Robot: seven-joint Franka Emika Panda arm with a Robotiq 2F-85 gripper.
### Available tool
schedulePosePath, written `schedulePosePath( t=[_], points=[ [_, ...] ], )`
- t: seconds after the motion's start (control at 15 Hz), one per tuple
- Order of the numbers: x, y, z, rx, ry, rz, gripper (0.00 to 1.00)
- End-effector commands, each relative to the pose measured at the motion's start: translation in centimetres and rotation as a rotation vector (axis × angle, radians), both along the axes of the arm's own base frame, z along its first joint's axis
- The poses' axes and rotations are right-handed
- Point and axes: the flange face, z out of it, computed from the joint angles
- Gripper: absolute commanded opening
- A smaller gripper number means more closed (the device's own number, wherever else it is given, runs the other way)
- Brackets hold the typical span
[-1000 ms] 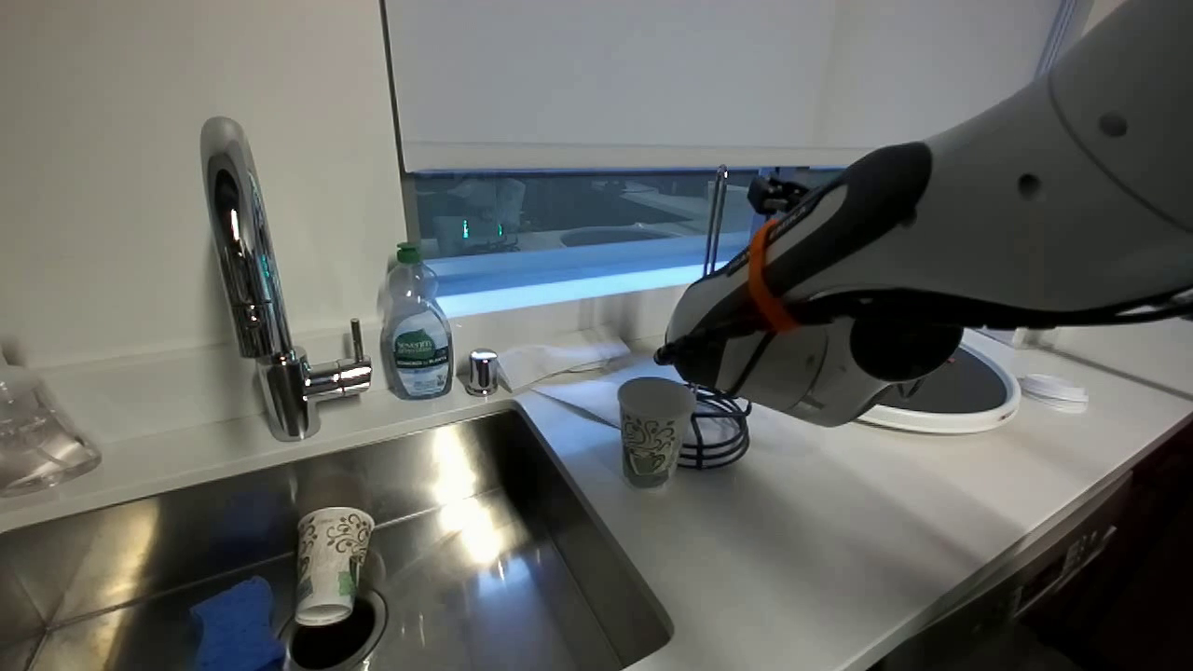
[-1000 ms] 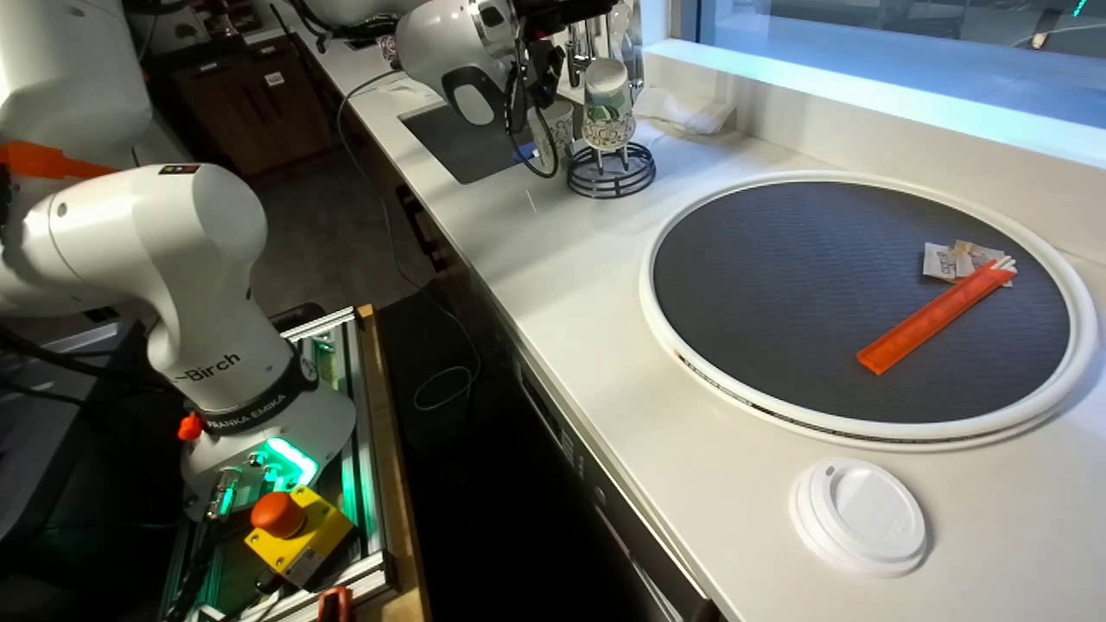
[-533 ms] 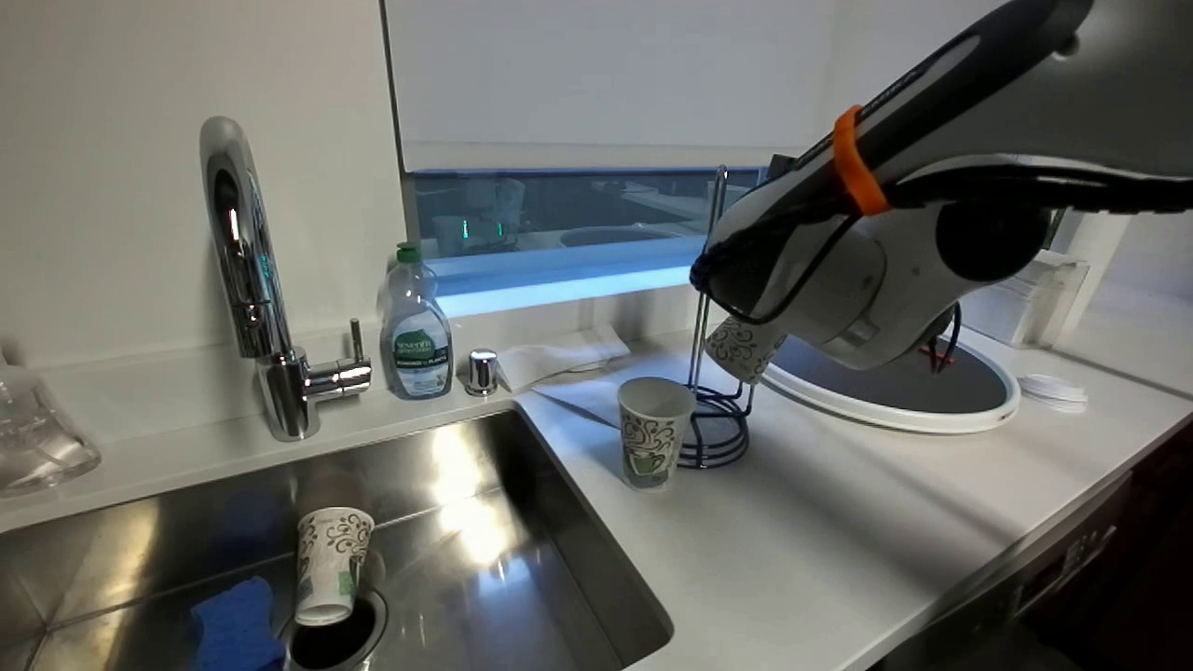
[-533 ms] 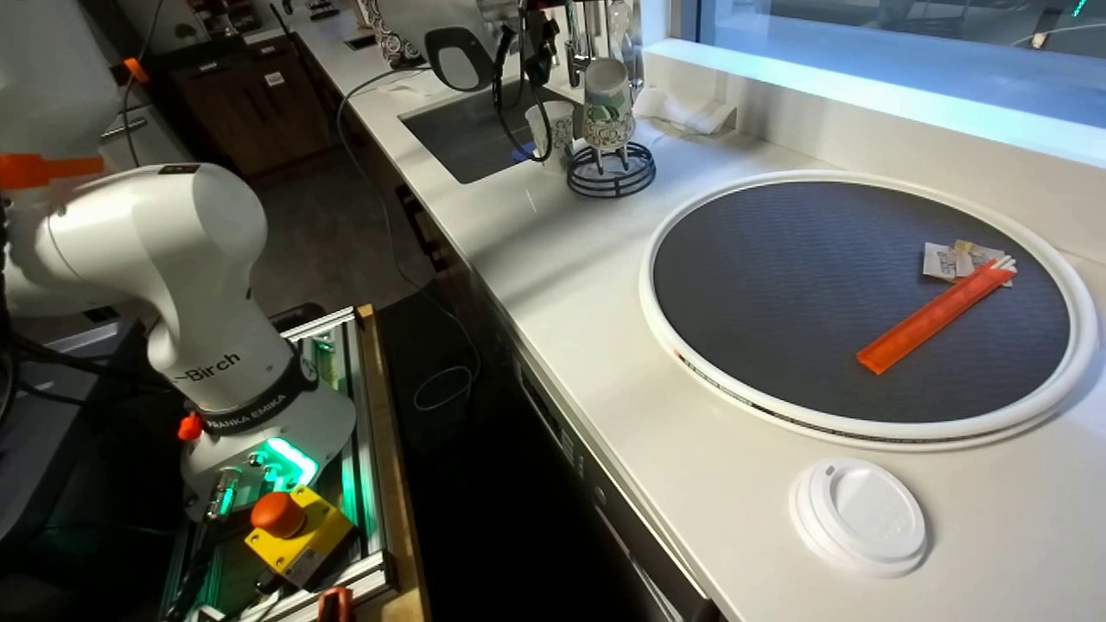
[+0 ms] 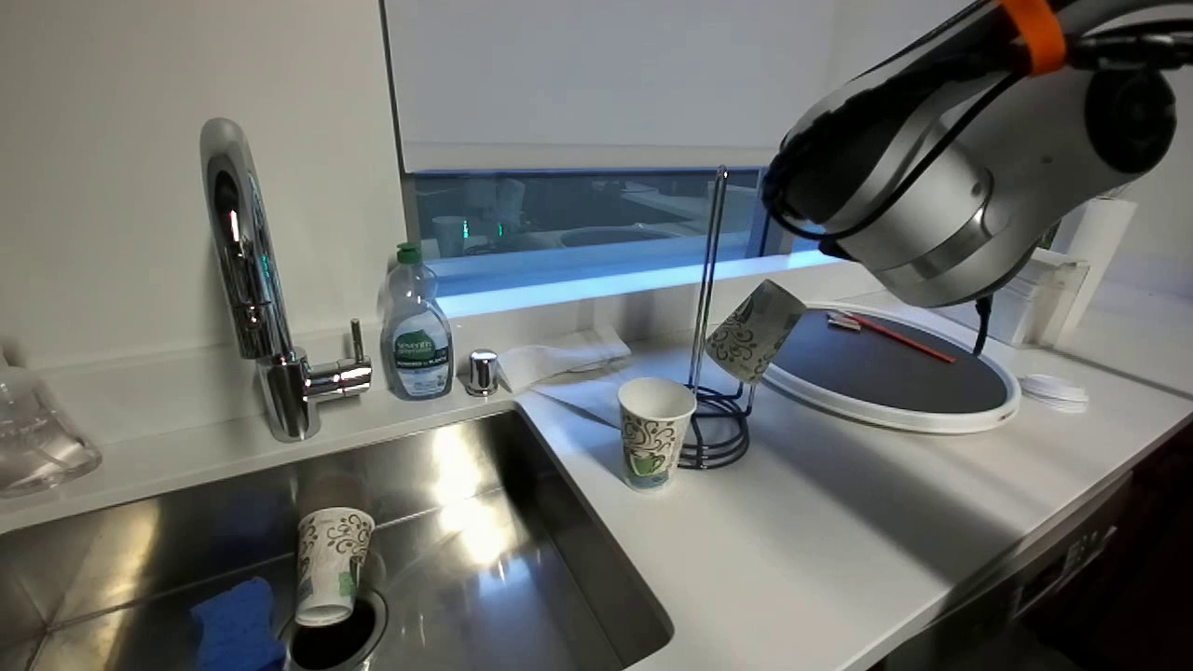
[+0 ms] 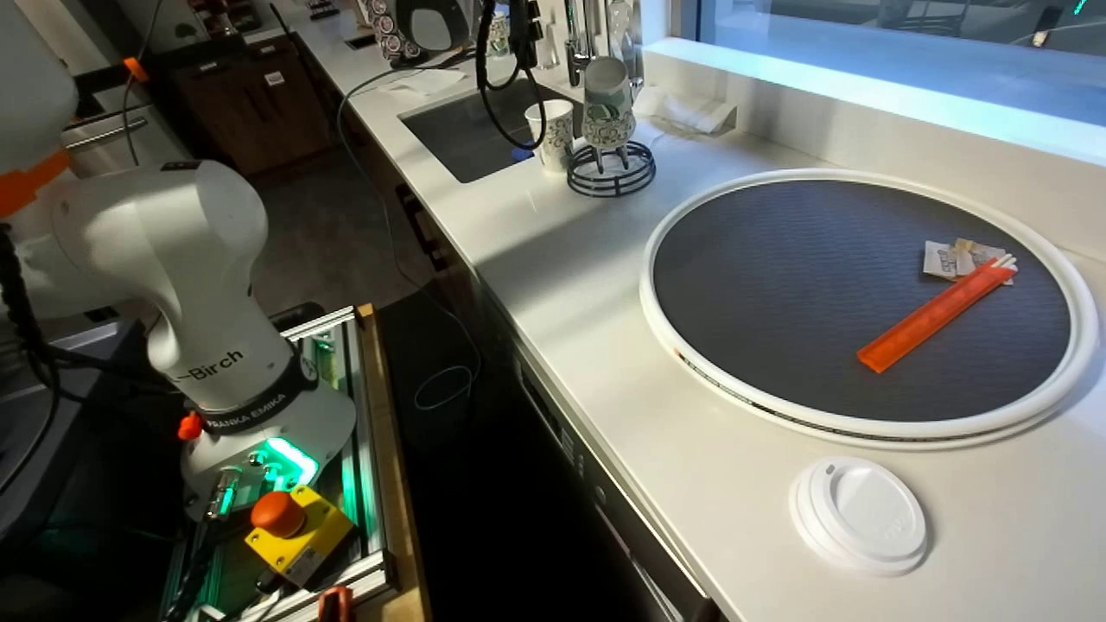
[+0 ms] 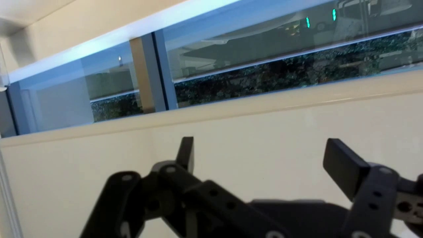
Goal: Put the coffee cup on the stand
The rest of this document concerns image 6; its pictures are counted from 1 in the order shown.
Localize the patterned paper coffee cup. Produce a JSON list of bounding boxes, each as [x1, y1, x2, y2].
[[579, 53, 641, 153]]

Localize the small white paper cup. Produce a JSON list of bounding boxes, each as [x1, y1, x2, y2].
[[537, 97, 583, 178]]

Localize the white plastic cup lid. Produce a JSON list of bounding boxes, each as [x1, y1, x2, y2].
[[785, 456, 934, 582]]

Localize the dark counter cabinet front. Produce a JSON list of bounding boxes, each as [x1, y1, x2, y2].
[[378, 274, 722, 622]]

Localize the dark square counter inset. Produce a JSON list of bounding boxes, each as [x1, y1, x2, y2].
[[399, 80, 558, 187]]

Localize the round dark tray white rim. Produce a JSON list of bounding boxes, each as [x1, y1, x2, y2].
[[636, 166, 1103, 449]]

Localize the printed paper box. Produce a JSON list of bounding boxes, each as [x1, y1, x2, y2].
[[352, 0, 407, 69]]

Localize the yellow box red stop button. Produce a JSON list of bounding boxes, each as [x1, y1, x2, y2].
[[243, 483, 358, 587]]

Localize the brown wooden cabinet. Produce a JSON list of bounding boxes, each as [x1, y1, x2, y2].
[[151, 33, 340, 187]]

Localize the small red object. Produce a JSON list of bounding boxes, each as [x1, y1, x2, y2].
[[318, 584, 358, 622]]

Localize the orange stir stick wrapper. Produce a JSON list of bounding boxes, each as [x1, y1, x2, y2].
[[853, 259, 1017, 376]]

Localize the white sugar packets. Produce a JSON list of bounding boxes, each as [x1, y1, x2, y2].
[[916, 239, 1010, 284]]

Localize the glass window pane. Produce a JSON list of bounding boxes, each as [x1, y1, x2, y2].
[[662, 0, 1106, 130]]

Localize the black clamp orange knob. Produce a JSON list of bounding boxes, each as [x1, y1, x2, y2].
[[67, 50, 156, 117]]

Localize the aluminium frame cart wooden edge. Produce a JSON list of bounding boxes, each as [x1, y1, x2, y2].
[[161, 300, 431, 622]]

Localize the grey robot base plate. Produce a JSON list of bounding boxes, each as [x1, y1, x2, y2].
[[179, 384, 361, 515]]

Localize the black cable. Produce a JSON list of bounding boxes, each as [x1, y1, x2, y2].
[[475, 0, 555, 153]]

